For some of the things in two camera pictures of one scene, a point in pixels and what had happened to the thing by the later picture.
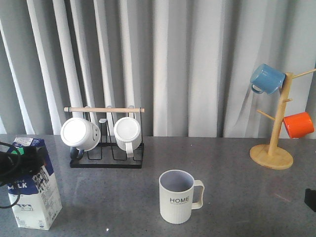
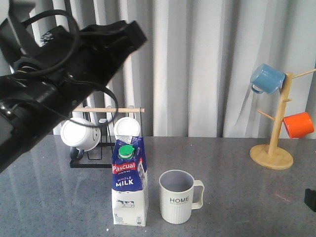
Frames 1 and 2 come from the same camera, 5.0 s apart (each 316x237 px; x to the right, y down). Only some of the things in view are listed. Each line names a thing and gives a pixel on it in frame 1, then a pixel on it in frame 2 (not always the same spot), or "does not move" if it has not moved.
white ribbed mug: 128,134 does not move
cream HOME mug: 176,194 does not move
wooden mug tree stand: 269,155 does not move
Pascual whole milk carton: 40,202 → 129,181
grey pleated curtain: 188,62 does not move
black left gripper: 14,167 → 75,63
